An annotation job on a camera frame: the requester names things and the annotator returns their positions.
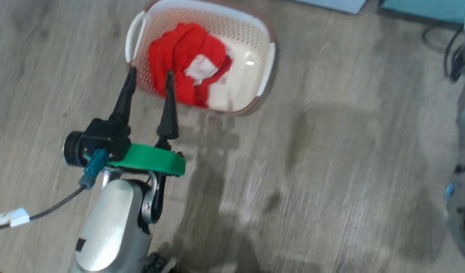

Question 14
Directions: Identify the cream perforated laundry basket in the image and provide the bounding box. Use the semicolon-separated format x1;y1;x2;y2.
125;0;276;115

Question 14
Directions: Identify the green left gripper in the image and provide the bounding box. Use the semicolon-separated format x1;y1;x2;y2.
107;67;186;177

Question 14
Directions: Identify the red and white garment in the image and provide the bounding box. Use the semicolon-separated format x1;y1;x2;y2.
147;22;233;108

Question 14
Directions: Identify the white cable label tag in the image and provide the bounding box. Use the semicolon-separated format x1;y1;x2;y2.
0;208;30;228

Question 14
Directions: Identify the black cable with teal plug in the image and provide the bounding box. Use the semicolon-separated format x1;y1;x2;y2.
0;150;108;232

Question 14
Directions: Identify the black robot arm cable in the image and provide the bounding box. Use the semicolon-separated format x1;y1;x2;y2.
422;21;465;82

